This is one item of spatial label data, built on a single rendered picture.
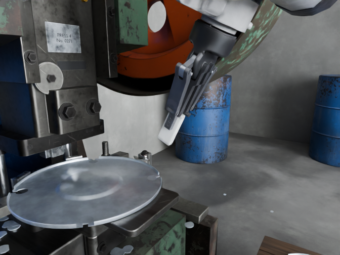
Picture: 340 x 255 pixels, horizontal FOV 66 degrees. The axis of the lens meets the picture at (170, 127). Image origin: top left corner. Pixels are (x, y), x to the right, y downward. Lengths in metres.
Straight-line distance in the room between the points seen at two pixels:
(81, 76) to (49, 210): 0.26
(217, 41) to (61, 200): 0.38
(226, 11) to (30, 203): 0.45
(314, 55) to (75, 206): 3.39
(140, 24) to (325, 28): 3.15
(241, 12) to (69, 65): 0.32
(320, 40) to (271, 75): 0.65
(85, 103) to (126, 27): 0.19
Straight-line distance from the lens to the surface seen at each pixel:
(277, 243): 1.16
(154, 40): 0.85
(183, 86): 0.43
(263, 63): 3.73
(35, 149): 0.54
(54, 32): 0.54
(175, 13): 0.82
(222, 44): 0.44
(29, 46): 0.47
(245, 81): 3.80
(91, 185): 0.55
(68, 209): 0.49
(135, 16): 0.62
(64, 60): 0.54
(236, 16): 0.43
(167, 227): 0.66
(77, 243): 0.57
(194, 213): 0.71
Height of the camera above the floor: 1.02
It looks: 14 degrees down
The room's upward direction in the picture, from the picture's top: straight up
